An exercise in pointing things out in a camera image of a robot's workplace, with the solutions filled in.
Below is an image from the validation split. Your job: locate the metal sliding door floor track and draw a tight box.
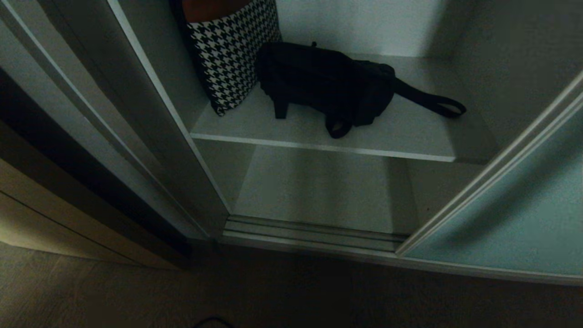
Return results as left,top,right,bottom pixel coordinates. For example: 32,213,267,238
219,215,409,254

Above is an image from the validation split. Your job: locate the white wardrobe shelf board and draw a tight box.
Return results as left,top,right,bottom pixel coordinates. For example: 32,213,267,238
189,54,499,165

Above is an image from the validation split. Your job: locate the white wardrobe cabinet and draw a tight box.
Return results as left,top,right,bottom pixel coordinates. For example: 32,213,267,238
0,0,583,287

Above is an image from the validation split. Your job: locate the sliding wardrobe door frosted glass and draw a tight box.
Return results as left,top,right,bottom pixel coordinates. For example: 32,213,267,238
395,73,583,287

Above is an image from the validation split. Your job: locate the black and white houndstooth bag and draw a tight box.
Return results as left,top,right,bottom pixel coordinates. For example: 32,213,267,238
171,0,282,117

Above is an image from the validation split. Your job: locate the beige wooden cabinet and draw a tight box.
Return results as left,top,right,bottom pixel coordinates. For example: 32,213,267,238
0,119,180,270

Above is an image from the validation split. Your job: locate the black fabric bag with strap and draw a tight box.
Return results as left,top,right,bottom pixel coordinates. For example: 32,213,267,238
254,41,467,139

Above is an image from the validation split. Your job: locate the black cable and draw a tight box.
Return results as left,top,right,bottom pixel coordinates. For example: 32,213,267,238
191,316,235,328

